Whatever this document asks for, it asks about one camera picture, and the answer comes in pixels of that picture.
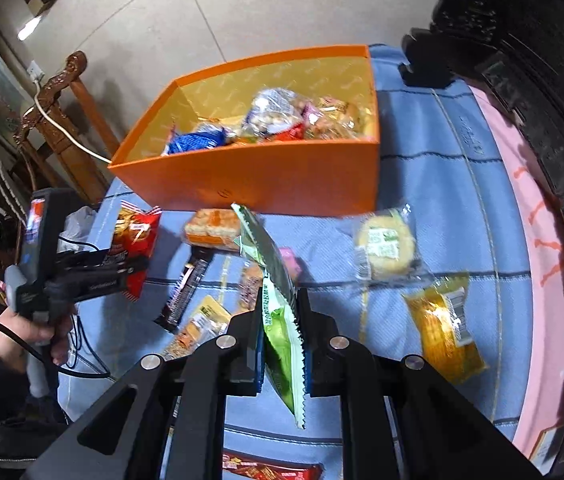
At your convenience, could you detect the brown wooden chair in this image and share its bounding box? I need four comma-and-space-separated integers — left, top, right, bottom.
0, 51, 119, 204

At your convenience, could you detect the red noodle snack bag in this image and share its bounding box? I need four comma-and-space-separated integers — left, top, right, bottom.
105, 200, 163, 301

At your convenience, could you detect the white cable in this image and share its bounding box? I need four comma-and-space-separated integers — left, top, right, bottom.
21, 77, 112, 166

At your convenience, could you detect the black cable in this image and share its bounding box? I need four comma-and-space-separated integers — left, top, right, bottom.
0, 303, 112, 380

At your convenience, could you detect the person left hand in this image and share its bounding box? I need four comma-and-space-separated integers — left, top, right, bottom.
0, 307, 74, 374

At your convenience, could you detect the blue cookie bag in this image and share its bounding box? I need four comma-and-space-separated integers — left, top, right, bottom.
161, 124, 227, 156

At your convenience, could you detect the pink biscuit bag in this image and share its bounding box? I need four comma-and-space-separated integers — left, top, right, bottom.
236, 246, 305, 313

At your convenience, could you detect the green jelly drink pouch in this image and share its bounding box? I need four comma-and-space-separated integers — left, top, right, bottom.
231, 203, 306, 429

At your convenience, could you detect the round pastry clear packet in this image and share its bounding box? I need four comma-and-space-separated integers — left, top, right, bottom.
350, 203, 422, 283

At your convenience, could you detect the yellow crinkly snack bag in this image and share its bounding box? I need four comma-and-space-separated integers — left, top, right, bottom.
301, 96, 372, 140

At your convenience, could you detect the yellow peanut bar packet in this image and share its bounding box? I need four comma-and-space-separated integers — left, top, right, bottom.
161, 296, 232, 361

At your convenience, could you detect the white plastic bag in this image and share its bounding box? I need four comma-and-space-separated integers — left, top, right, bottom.
57, 206, 96, 252

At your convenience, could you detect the light blue tablecloth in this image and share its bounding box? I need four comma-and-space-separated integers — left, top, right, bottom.
58, 46, 532, 479

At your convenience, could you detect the snickers chocolate bar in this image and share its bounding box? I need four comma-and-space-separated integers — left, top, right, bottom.
154, 247, 213, 334

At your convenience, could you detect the clear wrapped sandwich cake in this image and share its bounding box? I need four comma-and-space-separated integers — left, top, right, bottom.
184, 208, 241, 252

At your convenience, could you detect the yellow wrapped cake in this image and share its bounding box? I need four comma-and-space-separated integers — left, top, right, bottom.
402, 273, 487, 385

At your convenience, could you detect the pink table mat edge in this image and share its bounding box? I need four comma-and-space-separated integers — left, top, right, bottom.
471, 87, 564, 474

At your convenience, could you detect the red wafer bar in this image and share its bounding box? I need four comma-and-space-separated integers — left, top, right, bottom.
222, 450, 323, 480

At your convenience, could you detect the orange cardboard box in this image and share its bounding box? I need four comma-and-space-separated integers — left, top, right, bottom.
108, 44, 381, 217

